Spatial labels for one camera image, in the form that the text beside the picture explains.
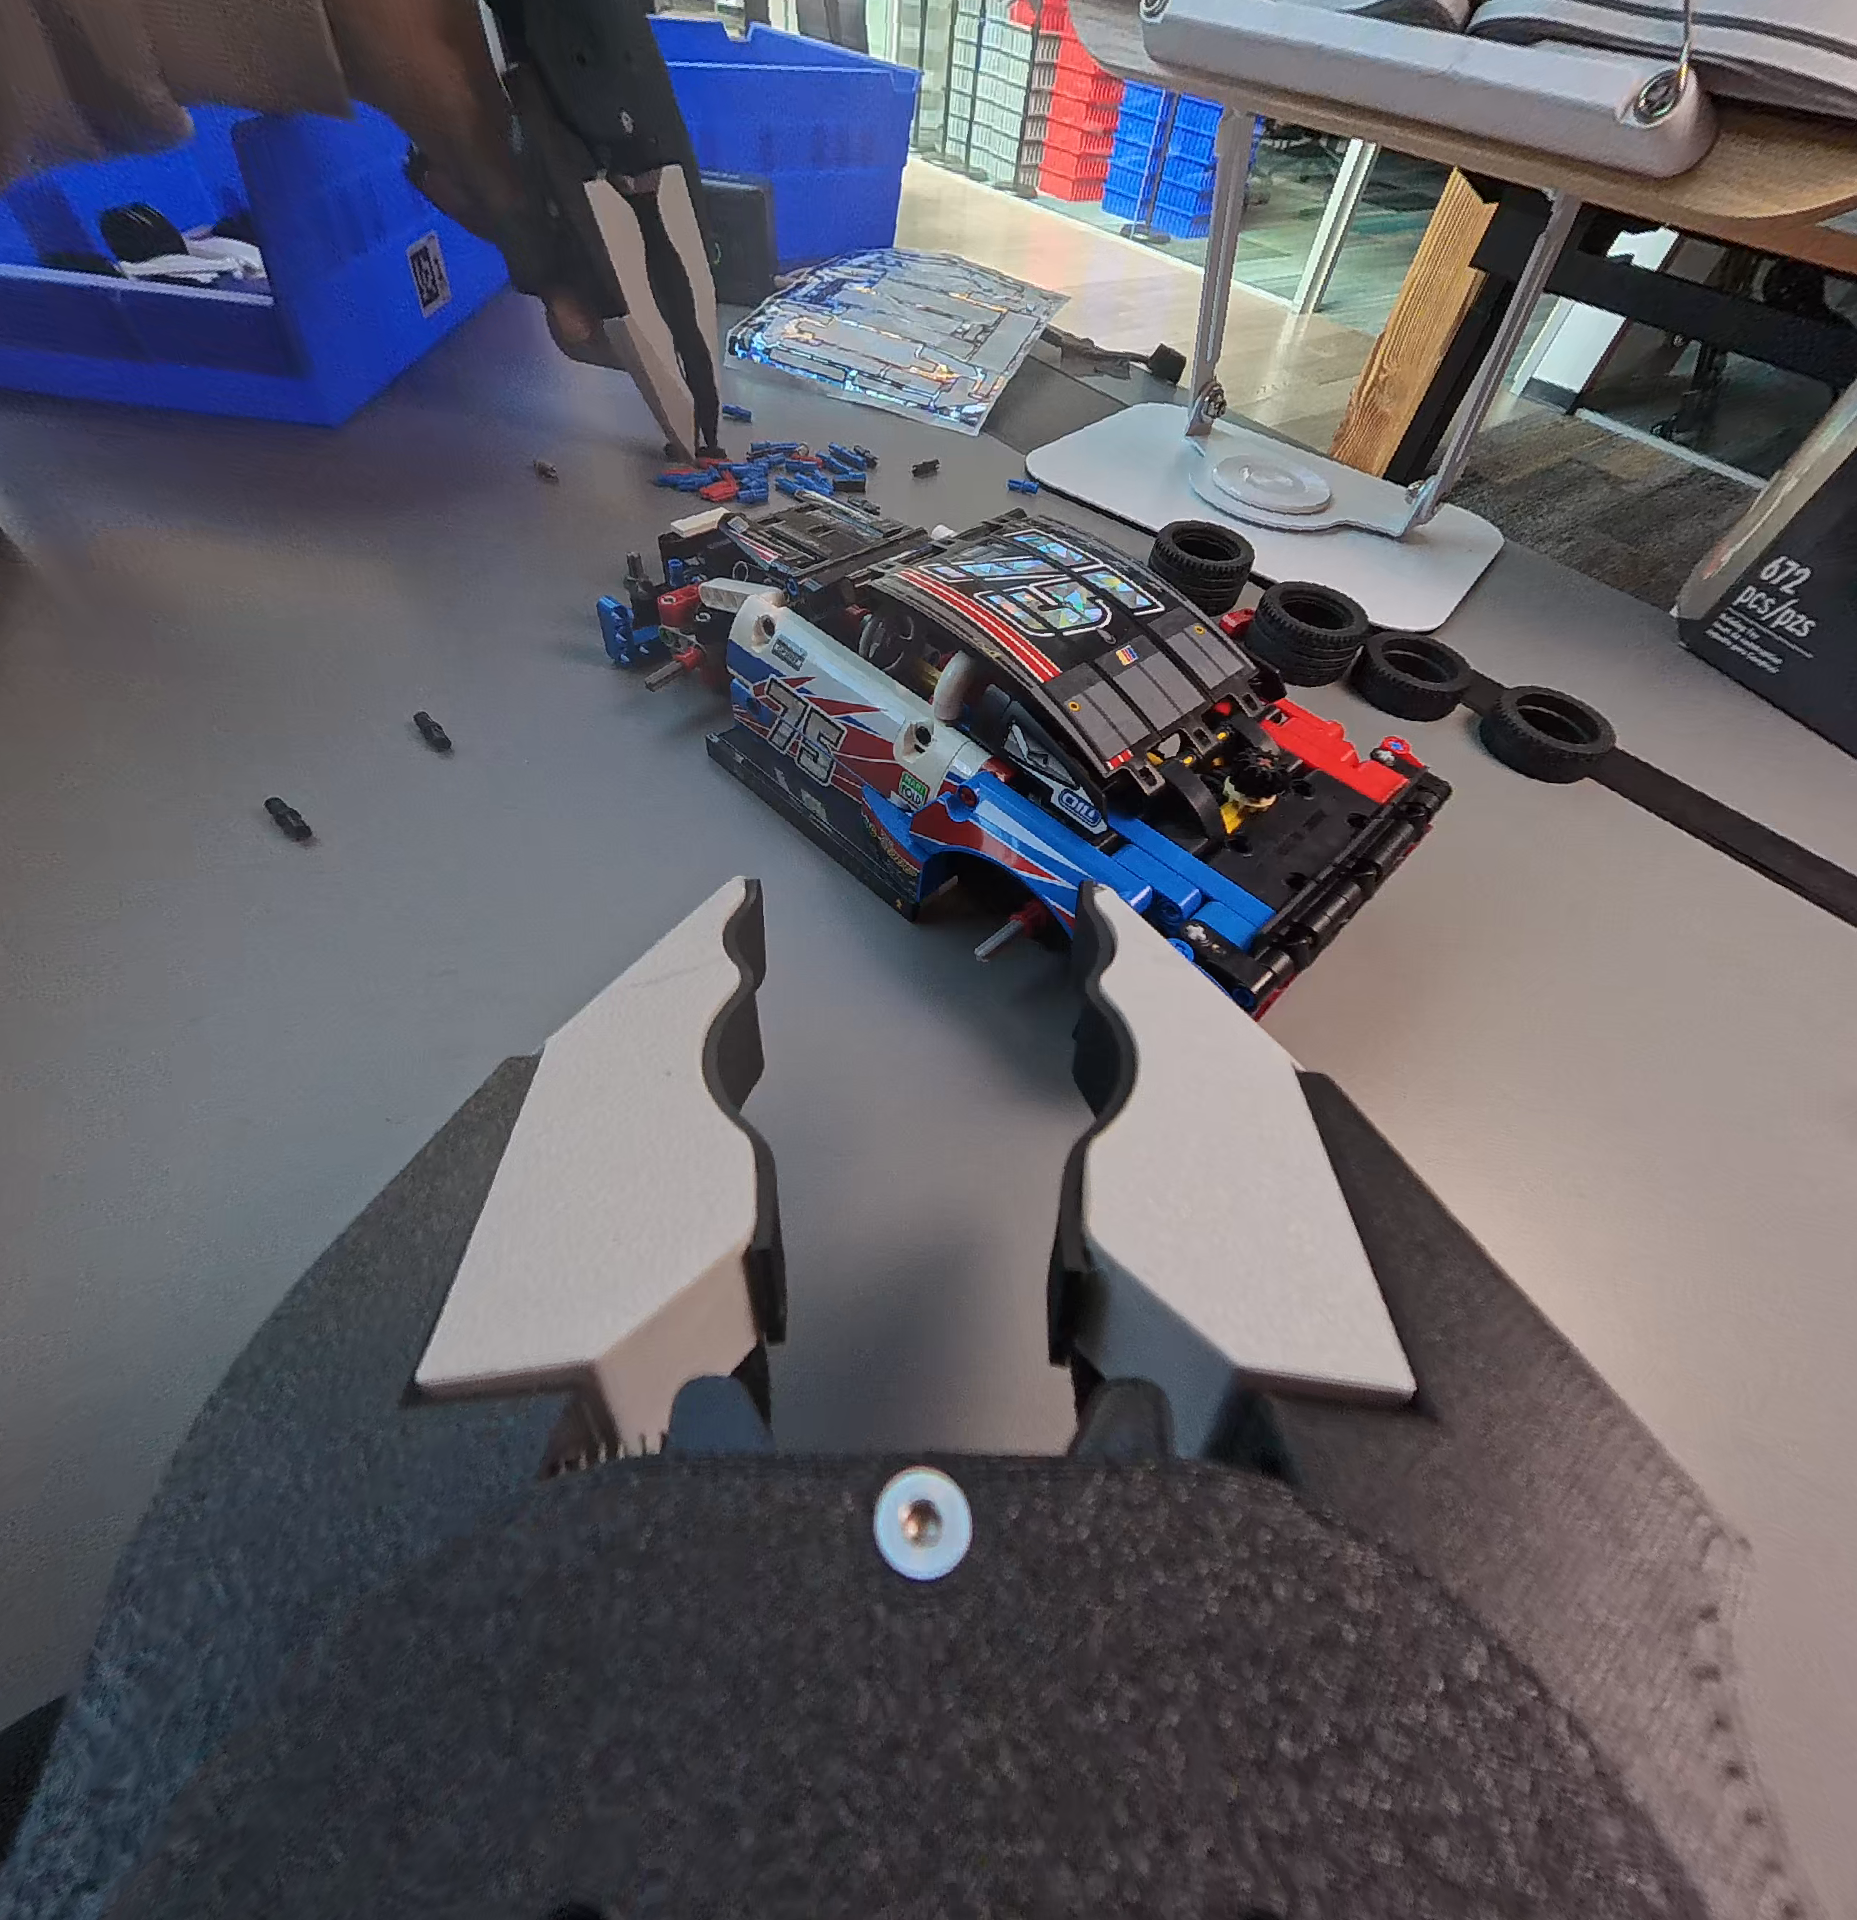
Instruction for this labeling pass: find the pile of small plastic pins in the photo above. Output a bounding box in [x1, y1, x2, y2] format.
[653, 437, 880, 506]

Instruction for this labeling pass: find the holographic sticker sheet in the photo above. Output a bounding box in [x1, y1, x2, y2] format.
[725, 247, 1069, 437]

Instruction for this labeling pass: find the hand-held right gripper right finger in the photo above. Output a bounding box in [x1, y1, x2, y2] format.
[1046, 886, 1419, 1449]

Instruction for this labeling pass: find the black and white bin part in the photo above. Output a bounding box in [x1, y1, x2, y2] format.
[100, 199, 273, 291]

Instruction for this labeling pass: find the wooden post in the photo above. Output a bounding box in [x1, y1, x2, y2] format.
[1333, 165, 1500, 485]

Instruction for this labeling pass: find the toy brick race car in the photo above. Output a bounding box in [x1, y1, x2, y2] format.
[595, 503, 1454, 1024]

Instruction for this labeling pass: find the grey striped object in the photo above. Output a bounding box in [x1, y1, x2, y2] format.
[1467, 0, 1857, 119]

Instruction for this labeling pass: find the black toy tire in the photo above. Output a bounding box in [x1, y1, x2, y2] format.
[1352, 630, 1475, 728]
[1478, 687, 1617, 787]
[1247, 579, 1371, 690]
[1148, 522, 1256, 614]

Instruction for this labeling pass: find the shelf of storage bins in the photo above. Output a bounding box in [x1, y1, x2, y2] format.
[950, 0, 1267, 244]

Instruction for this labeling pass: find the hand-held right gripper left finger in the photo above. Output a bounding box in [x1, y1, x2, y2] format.
[413, 875, 792, 1454]

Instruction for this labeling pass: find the black box device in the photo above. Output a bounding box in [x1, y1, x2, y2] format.
[702, 173, 778, 309]

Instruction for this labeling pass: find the white desk lamp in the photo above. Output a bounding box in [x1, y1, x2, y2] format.
[1025, 0, 1722, 634]

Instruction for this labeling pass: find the person's left forearm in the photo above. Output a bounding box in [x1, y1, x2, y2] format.
[0, 0, 357, 210]

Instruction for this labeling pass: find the black cardboard box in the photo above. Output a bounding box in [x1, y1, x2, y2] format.
[1672, 337, 1857, 782]

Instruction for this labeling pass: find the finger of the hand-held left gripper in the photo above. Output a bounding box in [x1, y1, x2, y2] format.
[587, 165, 722, 458]

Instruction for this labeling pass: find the large blue storage bin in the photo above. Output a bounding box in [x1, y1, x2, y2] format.
[0, 96, 511, 431]

